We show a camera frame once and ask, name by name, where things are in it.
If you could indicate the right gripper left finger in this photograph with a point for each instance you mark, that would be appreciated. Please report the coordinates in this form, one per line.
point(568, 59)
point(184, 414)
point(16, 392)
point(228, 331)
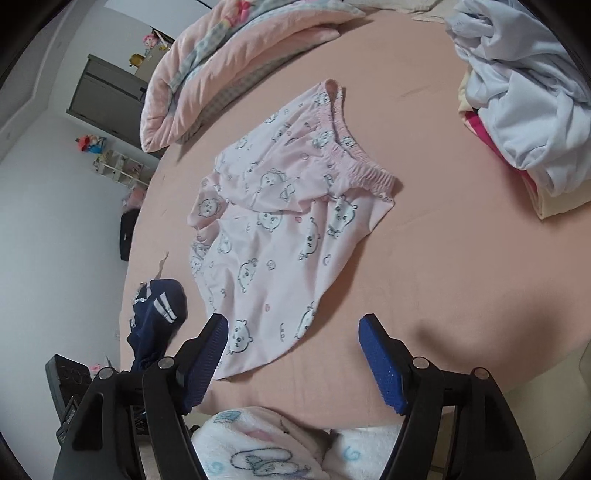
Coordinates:
point(168, 391)

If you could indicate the grey door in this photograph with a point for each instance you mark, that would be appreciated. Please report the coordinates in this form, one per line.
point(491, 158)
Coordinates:
point(110, 99)

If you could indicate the pile of folded clothes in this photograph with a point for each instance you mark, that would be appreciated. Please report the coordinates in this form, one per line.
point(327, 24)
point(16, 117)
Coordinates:
point(523, 95)

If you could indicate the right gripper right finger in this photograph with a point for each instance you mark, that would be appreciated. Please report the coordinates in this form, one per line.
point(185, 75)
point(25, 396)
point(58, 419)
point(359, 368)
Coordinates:
point(417, 390)

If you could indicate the navy striped garment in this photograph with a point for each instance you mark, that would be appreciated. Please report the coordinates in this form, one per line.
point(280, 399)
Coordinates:
point(159, 310)

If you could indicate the black backpack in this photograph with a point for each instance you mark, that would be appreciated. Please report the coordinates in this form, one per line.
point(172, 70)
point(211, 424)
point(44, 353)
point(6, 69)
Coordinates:
point(127, 225)

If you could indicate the fluffy cartoon pajama leg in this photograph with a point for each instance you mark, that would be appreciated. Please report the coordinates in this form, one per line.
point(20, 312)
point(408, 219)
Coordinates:
point(258, 443)

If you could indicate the pink cartoon pajama pants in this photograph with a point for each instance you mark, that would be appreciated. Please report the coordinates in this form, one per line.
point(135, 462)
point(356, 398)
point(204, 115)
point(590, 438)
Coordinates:
point(277, 220)

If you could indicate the white shelf rack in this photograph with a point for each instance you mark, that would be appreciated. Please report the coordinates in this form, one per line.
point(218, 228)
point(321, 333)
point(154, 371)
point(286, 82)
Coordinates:
point(122, 169)

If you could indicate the colourful plush toy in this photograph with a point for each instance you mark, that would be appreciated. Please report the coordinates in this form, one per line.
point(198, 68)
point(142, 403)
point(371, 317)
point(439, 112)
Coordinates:
point(92, 144)

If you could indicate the pink folded quilt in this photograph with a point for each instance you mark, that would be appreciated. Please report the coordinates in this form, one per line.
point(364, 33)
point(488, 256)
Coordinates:
point(225, 53)

